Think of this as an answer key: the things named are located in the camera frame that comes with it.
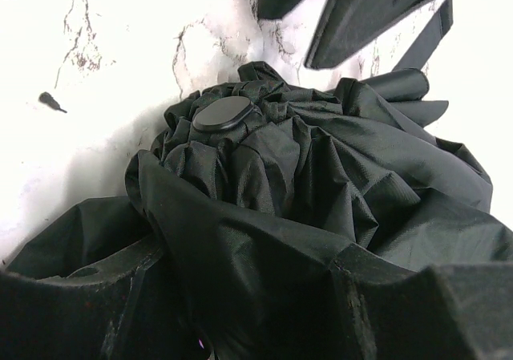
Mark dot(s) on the black folding umbrella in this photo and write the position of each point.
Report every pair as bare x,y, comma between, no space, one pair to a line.
256,186

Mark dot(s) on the small black screw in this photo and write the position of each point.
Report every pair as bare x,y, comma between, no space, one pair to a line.
47,99

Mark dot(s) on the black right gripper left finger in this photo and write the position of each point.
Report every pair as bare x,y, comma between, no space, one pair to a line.
122,307

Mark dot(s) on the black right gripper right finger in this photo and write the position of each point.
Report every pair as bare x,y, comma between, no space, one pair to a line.
441,312

